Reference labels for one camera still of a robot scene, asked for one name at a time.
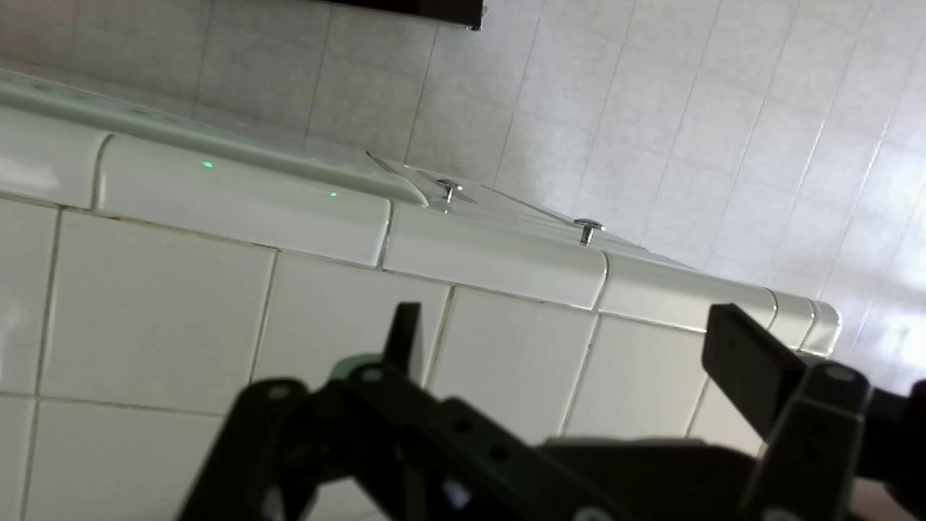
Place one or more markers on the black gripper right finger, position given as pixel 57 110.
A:
pixel 812 423

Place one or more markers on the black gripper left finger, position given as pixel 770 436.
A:
pixel 291 453

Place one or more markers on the metal cabinet knob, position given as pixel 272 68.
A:
pixel 585 229
pixel 450 193

